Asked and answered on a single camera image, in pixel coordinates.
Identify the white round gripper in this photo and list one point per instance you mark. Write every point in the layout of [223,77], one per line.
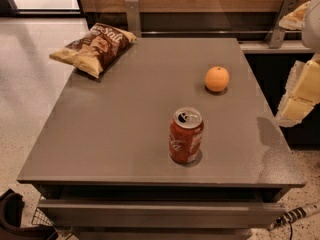
[313,25]

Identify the left metal bracket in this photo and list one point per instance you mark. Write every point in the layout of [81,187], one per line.
[133,17]

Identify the grey cabinet drawer front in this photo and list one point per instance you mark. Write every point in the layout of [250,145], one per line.
[155,214]

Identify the orange fruit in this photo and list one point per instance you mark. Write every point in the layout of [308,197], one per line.
[217,79]

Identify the wire basket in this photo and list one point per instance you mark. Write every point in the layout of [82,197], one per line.
[40,218]

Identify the brown chip bag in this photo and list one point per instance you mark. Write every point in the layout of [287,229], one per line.
[93,53]

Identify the red coke can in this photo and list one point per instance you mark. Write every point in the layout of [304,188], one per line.
[185,134]

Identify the dark brown object on floor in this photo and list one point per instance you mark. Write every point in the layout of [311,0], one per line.
[11,208]

